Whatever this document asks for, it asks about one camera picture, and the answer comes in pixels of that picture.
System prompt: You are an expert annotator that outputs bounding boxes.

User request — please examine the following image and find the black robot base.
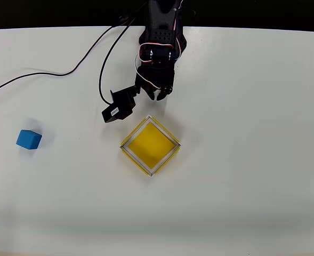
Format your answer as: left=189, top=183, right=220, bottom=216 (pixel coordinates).
left=178, top=26, right=189, bottom=58

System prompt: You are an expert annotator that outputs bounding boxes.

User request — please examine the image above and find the blue cube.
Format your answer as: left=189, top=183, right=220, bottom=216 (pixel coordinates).
left=15, top=129, right=43, bottom=150

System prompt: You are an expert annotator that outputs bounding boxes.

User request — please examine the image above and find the black camera cable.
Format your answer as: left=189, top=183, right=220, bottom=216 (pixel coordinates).
left=0, top=15, right=138, bottom=106

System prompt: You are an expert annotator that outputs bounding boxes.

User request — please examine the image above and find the yellow square tray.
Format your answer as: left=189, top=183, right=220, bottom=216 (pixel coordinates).
left=119, top=115, right=183, bottom=178

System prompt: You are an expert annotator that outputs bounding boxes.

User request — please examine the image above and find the red white servo wire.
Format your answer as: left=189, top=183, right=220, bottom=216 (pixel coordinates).
left=134, top=42, right=174, bottom=91

